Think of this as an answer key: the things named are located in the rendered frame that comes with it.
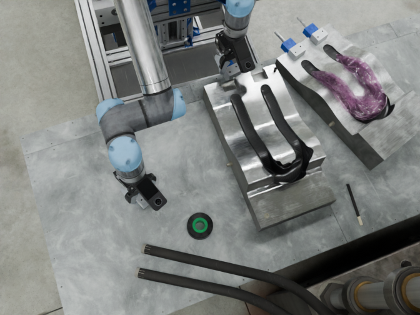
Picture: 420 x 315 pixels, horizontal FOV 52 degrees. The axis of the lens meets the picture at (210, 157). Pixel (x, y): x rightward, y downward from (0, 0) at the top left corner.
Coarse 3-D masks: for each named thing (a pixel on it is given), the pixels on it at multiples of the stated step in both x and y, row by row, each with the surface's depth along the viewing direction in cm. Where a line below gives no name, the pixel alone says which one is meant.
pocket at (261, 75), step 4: (252, 72) 146; (256, 72) 146; (260, 72) 147; (264, 72) 146; (252, 76) 147; (256, 76) 147; (260, 76) 147; (264, 76) 147; (256, 80) 147; (260, 80) 147
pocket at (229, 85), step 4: (228, 80) 145; (232, 80) 145; (224, 84) 145; (228, 84) 146; (232, 84) 146; (236, 84) 144; (224, 88) 145; (228, 88) 145; (232, 88) 145; (236, 88) 145
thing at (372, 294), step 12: (324, 288) 132; (336, 288) 128; (360, 288) 106; (372, 288) 99; (408, 288) 82; (324, 300) 127; (336, 300) 122; (360, 300) 105; (372, 300) 98; (384, 300) 92; (336, 312) 126; (348, 312) 126
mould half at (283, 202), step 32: (224, 96) 141; (256, 96) 142; (288, 96) 143; (224, 128) 138; (256, 128) 138; (256, 160) 130; (288, 160) 130; (320, 160) 132; (256, 192) 133; (288, 192) 134; (320, 192) 135; (256, 224) 134
